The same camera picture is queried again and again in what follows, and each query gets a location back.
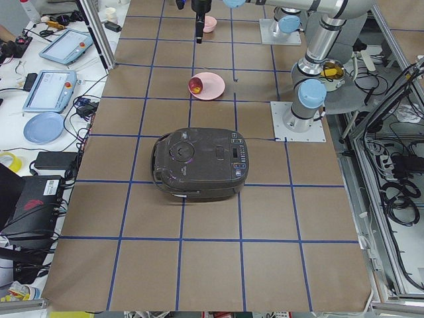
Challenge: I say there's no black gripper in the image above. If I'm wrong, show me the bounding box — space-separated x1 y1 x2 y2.
191 0 212 44

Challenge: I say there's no red apple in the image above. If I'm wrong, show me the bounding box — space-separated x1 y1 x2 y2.
188 76 203 95

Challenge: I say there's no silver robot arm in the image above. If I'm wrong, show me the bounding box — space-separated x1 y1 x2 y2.
255 0 376 133
191 1 301 46

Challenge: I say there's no pink bowl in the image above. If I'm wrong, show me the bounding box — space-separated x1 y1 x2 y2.
203 15 217 33

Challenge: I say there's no pink plate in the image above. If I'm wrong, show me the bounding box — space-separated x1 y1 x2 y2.
191 72 225 101

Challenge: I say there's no white bowl with yellow object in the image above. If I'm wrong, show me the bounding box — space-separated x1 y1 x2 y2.
319 59 345 92

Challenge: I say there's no blue plate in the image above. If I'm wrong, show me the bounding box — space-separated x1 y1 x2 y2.
23 112 64 144

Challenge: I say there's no dark grey rice cooker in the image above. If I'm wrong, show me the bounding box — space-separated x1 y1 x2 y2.
150 127 249 200

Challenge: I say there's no blue teach pendant upper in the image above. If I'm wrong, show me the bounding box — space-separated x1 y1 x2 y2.
38 29 93 65

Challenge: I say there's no blue teach pendant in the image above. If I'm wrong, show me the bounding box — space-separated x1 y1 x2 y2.
38 29 93 65
23 70 77 113

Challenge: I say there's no blue teach pendant lower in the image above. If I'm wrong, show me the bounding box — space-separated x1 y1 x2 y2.
23 70 77 113

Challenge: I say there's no black power adapter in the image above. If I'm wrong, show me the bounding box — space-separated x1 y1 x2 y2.
33 152 77 170

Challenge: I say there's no yellow tape roll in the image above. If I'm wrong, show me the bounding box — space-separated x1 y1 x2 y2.
0 152 23 173

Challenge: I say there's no black computer box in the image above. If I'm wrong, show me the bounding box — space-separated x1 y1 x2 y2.
1 175 64 249

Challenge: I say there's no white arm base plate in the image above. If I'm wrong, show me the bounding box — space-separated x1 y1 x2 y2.
270 101 326 142
259 16 301 46

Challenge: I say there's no aluminium frame post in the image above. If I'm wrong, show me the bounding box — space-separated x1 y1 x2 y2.
76 0 116 71

